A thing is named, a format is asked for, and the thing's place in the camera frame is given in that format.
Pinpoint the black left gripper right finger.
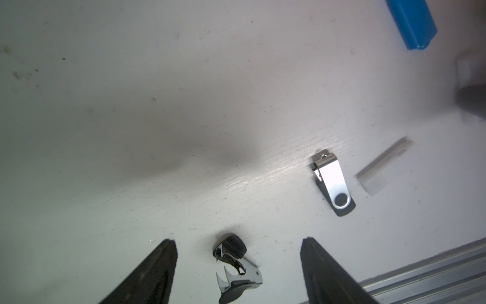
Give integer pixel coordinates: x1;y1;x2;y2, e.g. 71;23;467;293
300;238;377;303

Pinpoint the blue usb drive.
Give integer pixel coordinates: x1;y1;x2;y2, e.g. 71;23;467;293
387;0;438;50

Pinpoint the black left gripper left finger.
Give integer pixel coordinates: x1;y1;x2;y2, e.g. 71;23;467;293
101;239;178;303

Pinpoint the black silver swivel usb drive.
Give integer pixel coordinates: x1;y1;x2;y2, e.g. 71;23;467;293
311;149;356;217

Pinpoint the white translucent usb drive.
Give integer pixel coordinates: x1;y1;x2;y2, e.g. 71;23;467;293
356;137;415;196

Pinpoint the black round key usb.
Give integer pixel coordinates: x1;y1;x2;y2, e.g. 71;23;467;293
212;233;263;304

